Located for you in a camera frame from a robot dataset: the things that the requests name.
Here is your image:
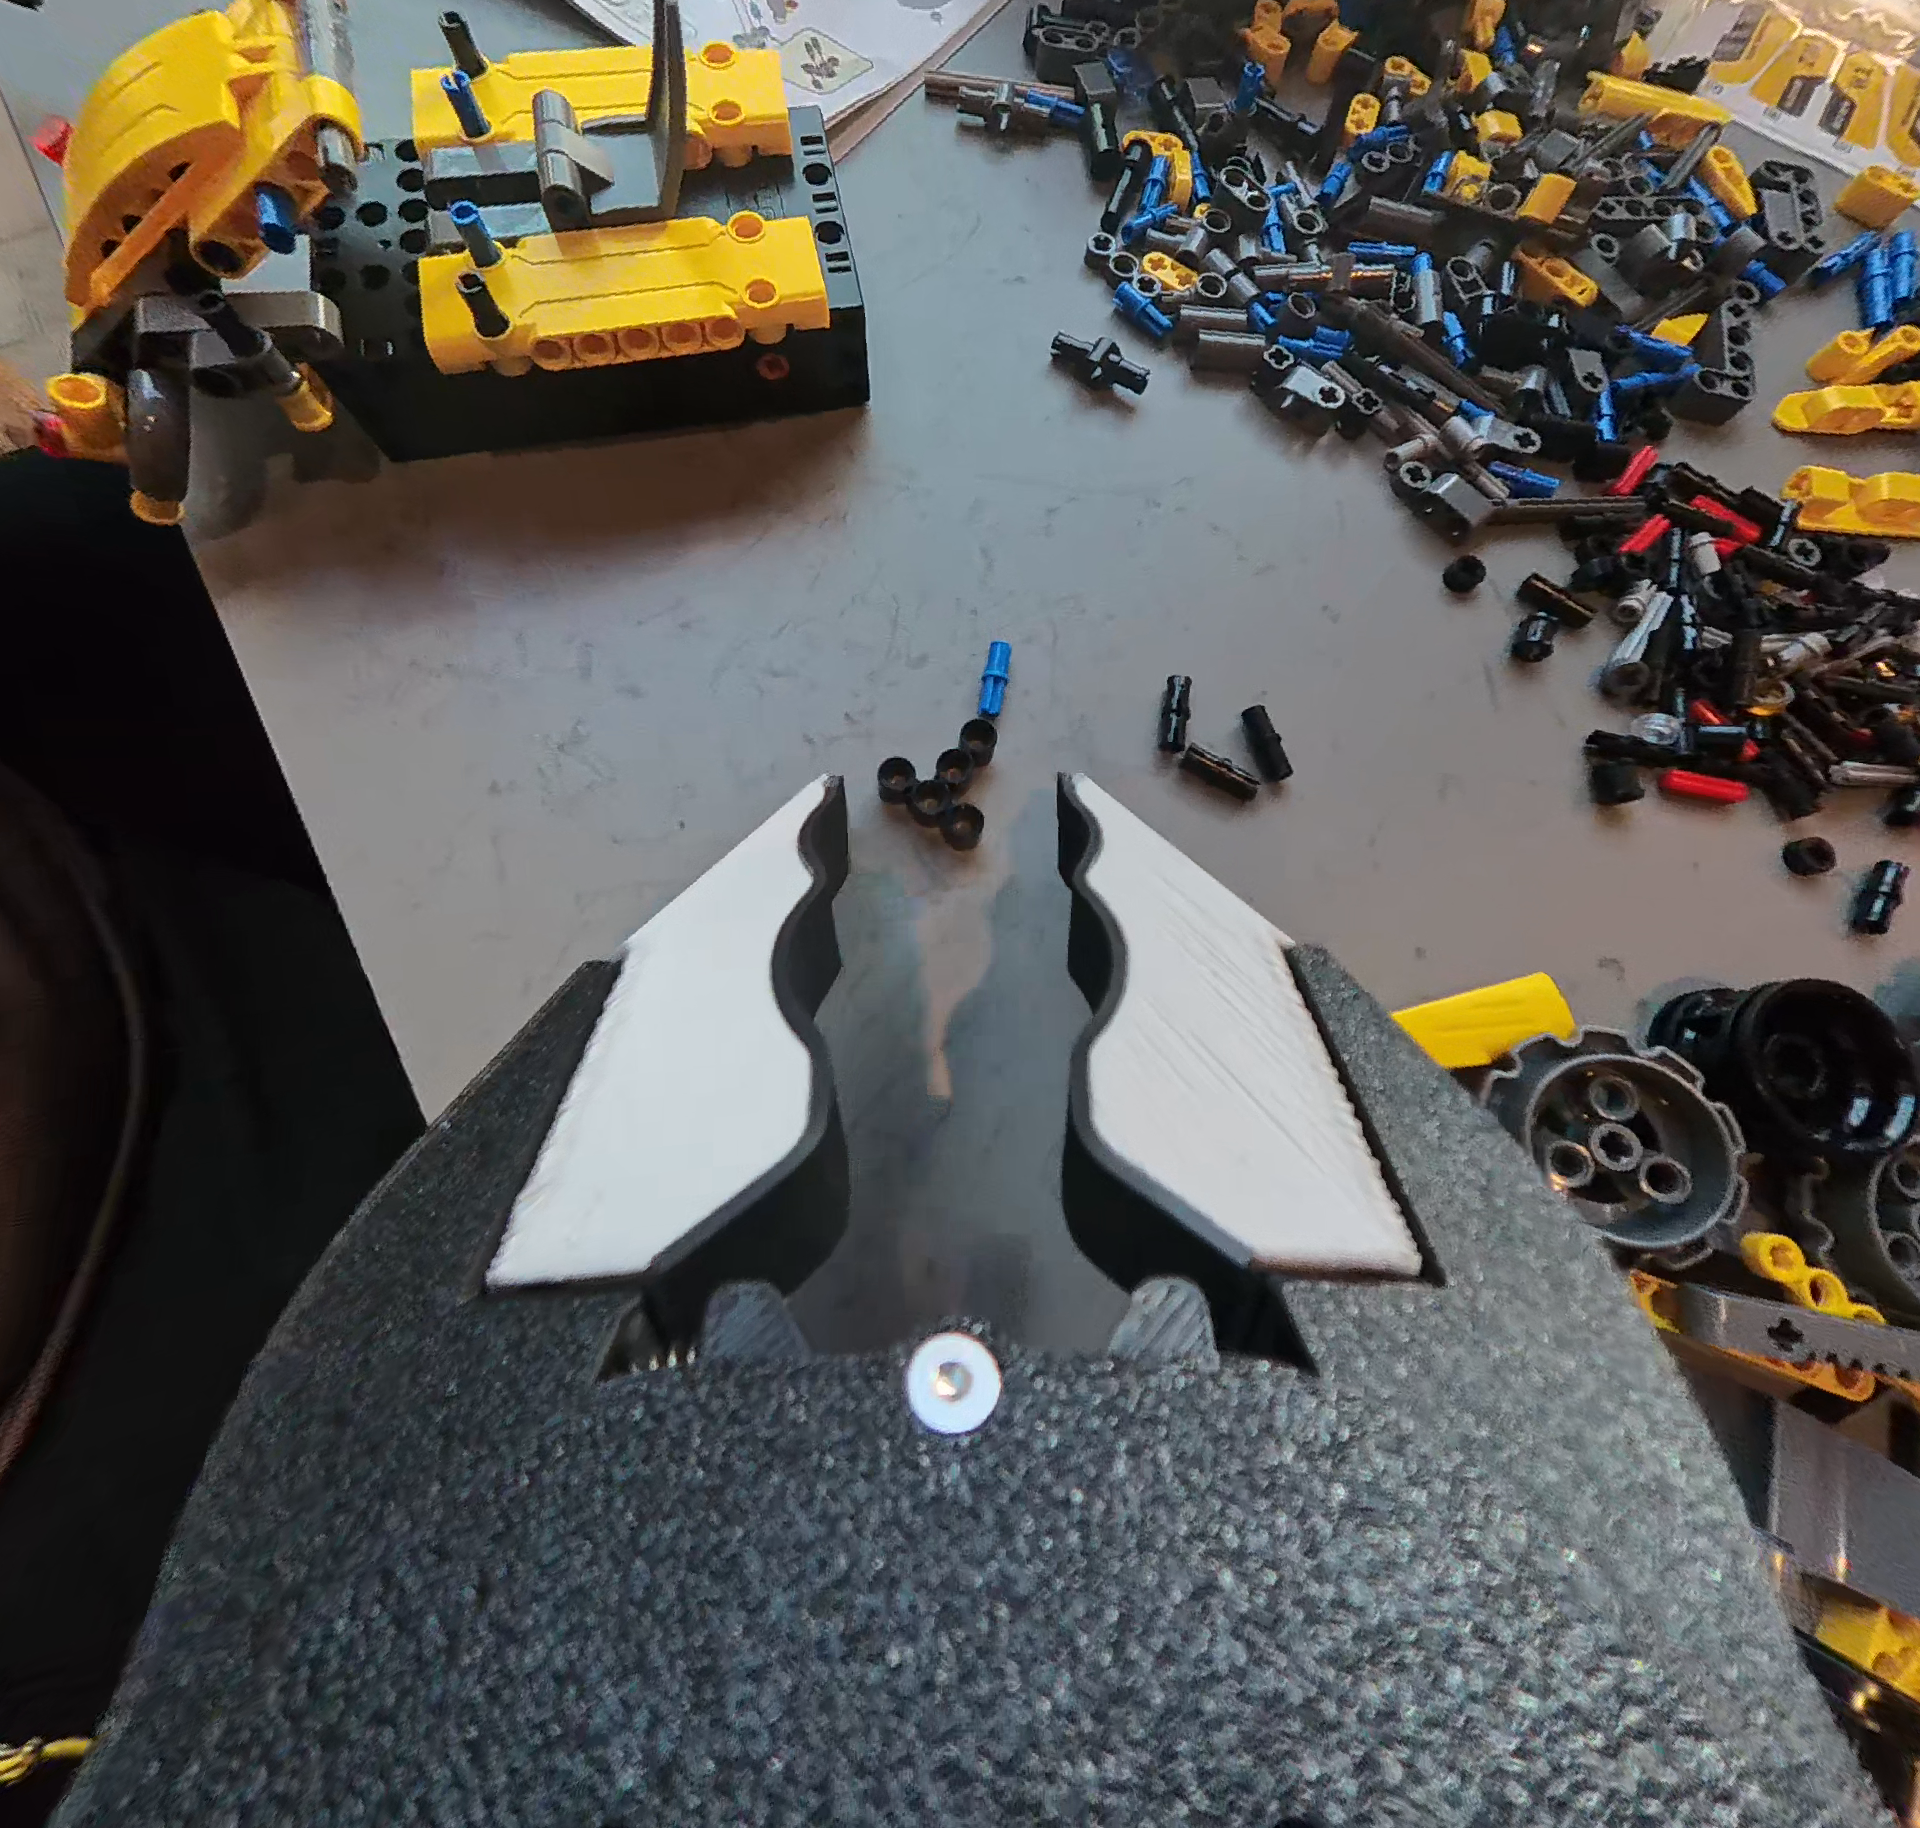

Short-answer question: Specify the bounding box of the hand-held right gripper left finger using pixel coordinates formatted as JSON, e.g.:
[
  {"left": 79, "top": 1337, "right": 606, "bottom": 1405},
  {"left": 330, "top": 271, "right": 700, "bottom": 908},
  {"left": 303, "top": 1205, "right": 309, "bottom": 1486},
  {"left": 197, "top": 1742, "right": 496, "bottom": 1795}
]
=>
[{"left": 487, "top": 778, "right": 858, "bottom": 1296}]

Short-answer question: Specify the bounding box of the sticker sheet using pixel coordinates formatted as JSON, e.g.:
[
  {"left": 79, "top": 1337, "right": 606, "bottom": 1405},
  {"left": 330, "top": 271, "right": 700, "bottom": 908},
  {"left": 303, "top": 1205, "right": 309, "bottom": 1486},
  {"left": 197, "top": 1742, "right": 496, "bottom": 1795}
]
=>
[{"left": 1651, "top": 0, "right": 1920, "bottom": 185}]

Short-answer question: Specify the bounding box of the black multi-hole connector piece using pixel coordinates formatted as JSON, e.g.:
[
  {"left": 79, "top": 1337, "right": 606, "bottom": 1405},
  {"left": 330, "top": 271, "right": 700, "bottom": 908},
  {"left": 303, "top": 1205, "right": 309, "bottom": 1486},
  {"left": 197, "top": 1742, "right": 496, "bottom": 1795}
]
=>
[{"left": 876, "top": 711, "right": 1004, "bottom": 852}]

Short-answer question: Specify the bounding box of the yellow curved panel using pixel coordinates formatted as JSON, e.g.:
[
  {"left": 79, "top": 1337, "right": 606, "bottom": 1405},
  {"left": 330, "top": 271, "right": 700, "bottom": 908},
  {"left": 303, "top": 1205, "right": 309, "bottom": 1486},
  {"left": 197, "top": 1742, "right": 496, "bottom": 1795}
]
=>
[{"left": 1390, "top": 969, "right": 1580, "bottom": 1073}]

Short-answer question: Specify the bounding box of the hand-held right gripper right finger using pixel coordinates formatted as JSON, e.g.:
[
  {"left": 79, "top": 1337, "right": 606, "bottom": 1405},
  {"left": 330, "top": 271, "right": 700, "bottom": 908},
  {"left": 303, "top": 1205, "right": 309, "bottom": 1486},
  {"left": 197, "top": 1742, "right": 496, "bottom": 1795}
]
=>
[{"left": 1050, "top": 772, "right": 1429, "bottom": 1290}]

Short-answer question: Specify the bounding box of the yellow toy vehicle model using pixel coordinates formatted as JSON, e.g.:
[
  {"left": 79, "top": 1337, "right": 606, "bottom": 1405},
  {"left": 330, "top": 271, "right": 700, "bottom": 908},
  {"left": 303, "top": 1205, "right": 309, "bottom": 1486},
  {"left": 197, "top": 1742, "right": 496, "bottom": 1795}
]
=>
[{"left": 36, "top": 0, "right": 872, "bottom": 534}]

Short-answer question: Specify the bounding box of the pile of small building parts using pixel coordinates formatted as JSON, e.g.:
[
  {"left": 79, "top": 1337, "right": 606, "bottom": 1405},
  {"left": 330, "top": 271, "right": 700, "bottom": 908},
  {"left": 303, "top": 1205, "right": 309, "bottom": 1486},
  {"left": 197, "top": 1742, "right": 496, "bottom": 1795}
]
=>
[{"left": 924, "top": 0, "right": 1920, "bottom": 945}]

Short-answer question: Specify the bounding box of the pile of yellow beams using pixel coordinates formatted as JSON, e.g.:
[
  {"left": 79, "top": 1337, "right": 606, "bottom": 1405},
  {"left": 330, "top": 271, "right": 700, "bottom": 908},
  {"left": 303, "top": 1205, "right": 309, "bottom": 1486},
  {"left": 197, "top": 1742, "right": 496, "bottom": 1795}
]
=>
[{"left": 1636, "top": 1227, "right": 1920, "bottom": 1709}]

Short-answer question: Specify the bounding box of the black wheel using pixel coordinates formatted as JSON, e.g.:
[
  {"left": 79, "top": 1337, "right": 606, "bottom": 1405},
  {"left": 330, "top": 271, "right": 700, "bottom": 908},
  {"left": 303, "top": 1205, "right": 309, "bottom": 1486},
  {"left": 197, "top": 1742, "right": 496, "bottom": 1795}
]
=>
[{"left": 1644, "top": 979, "right": 1920, "bottom": 1169}]

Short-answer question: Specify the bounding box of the grey desk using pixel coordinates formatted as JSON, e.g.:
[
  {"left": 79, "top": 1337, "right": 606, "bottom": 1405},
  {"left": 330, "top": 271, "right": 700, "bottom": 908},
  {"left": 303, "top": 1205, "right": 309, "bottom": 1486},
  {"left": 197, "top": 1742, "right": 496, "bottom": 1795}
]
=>
[{"left": 197, "top": 0, "right": 1920, "bottom": 1709}]

